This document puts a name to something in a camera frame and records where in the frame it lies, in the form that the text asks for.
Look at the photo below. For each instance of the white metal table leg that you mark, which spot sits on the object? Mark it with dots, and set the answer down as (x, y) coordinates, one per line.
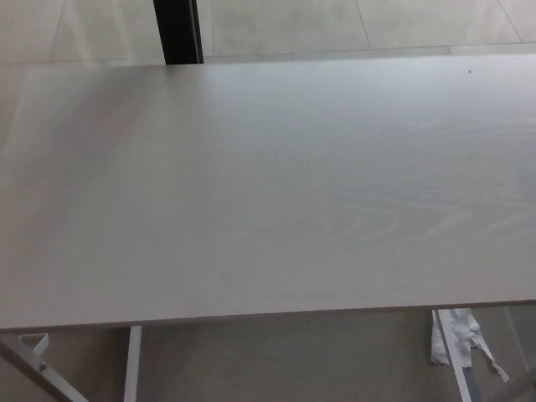
(133, 364)

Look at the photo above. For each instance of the black vertical post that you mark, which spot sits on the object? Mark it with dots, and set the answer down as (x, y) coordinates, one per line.
(178, 29)

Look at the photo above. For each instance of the white diagonal table brace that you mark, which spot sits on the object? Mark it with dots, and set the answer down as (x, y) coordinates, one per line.
(37, 368)

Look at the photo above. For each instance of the white slanted table leg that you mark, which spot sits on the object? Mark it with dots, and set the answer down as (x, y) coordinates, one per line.
(454, 360)

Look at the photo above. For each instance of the white crumpled cloth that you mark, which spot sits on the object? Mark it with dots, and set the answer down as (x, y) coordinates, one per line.
(458, 339)

